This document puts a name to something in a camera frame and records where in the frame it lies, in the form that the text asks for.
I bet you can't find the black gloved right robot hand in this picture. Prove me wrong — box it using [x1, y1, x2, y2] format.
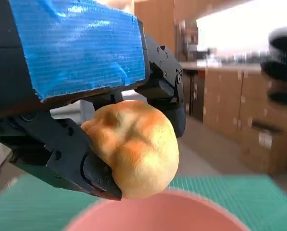
[260, 26, 287, 108]

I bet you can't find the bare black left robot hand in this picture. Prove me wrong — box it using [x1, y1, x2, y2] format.
[0, 0, 187, 202]

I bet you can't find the round toy bread bun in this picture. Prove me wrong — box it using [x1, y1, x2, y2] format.
[80, 100, 180, 200]

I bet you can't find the pink bowl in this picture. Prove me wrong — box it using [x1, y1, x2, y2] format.
[63, 190, 251, 231]

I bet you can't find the brown cardboard box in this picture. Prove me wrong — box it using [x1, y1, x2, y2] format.
[203, 69, 242, 140]
[239, 120, 287, 175]

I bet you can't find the green cutting mat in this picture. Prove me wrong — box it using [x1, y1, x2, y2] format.
[0, 174, 287, 231]

